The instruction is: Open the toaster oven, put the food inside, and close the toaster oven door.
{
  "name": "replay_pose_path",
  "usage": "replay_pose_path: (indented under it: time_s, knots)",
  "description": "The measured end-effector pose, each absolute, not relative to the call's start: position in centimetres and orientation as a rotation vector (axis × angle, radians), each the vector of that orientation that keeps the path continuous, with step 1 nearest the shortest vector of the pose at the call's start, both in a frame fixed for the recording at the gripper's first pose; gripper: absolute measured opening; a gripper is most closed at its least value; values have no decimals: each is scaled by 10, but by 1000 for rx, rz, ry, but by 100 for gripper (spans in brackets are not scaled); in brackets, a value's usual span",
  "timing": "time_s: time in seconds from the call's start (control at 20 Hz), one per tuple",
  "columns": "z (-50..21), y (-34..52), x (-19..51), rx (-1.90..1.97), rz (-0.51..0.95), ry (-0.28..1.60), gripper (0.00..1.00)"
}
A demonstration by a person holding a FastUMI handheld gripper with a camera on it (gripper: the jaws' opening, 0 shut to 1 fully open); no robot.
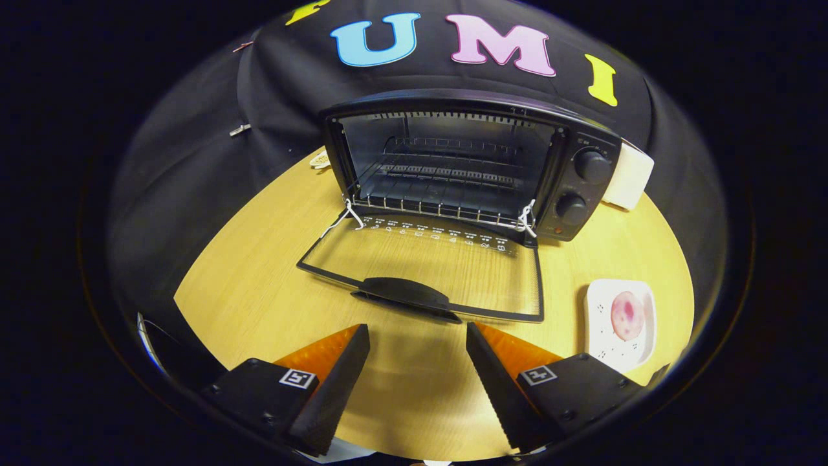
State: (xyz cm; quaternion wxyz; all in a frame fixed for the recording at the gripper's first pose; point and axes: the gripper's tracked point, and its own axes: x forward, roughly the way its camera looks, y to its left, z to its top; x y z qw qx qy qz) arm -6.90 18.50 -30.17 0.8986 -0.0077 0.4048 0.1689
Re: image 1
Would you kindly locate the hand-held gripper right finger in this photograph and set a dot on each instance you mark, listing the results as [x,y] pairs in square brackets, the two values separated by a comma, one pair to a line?
[498,388]

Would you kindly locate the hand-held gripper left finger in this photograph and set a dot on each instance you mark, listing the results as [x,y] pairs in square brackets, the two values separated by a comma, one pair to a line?
[336,382]

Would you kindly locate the white square plate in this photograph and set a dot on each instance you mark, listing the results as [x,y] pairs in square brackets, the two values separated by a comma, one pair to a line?
[601,343]

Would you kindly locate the pink ham slice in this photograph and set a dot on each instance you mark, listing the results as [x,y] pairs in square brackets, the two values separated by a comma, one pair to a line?
[627,316]

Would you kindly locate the black toaster oven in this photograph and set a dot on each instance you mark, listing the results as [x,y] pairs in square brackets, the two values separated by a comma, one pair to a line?
[582,194]

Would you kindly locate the white bread toaster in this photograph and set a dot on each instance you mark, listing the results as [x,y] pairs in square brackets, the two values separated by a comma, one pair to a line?
[631,178]

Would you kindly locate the silver metal clip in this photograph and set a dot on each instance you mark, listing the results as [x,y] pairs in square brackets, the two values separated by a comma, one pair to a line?
[240,130]

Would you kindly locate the red clip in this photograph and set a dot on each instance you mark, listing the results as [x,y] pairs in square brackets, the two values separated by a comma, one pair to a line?
[243,46]

